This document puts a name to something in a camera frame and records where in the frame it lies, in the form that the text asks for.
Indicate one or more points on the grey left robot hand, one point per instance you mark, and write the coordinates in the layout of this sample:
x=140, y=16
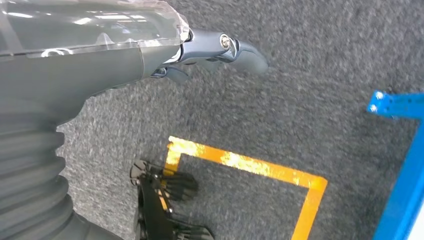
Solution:
x=66, y=66

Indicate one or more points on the black robot foot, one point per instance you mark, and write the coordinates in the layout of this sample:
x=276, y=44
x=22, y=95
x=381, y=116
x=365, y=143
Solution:
x=155, y=205

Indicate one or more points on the blue steel shelf rack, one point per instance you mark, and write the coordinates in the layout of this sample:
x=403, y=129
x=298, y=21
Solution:
x=404, y=198

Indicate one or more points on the yellow floor tape square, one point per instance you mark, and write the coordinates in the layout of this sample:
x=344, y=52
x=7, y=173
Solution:
x=251, y=164

